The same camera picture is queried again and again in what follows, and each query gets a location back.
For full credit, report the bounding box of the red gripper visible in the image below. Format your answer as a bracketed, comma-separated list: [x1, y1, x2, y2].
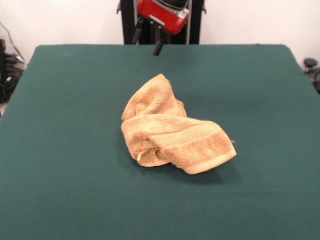
[132, 0, 190, 57]

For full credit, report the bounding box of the tan terry towel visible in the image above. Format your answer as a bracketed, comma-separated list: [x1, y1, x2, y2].
[120, 73, 237, 176]

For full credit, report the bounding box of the dark green table cloth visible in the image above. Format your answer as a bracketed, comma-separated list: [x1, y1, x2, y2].
[0, 43, 320, 240]

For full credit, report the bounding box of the black equipment pile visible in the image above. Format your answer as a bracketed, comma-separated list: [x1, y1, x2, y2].
[0, 38, 26, 104]

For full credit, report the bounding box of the black chair base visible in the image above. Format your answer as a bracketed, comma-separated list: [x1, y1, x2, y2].
[303, 57, 320, 95]

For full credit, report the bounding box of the black stand frame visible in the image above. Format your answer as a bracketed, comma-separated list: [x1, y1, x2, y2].
[116, 0, 208, 46]

